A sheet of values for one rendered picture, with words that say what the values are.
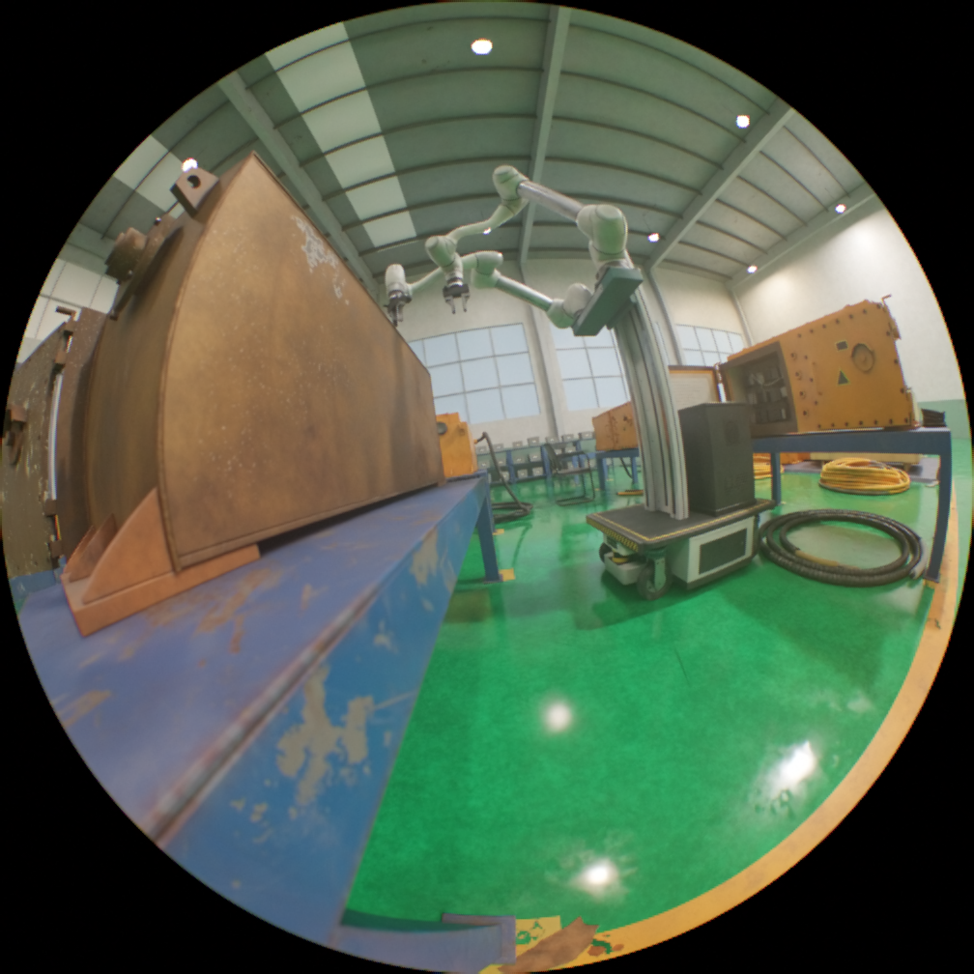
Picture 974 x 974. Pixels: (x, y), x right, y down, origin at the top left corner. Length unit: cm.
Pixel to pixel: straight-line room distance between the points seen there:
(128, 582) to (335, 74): 849
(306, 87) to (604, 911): 935
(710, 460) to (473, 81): 847
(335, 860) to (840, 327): 208
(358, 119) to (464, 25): 328
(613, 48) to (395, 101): 488
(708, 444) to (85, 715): 155
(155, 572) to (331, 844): 23
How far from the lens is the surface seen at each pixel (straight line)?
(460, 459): 323
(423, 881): 73
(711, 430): 143
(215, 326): 38
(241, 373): 39
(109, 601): 28
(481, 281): 194
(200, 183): 60
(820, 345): 201
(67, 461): 85
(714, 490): 144
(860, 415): 191
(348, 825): 16
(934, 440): 184
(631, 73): 950
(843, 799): 91
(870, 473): 372
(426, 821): 77
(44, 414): 95
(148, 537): 29
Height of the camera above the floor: 69
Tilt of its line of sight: 4 degrees down
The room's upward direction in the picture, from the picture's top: 9 degrees counter-clockwise
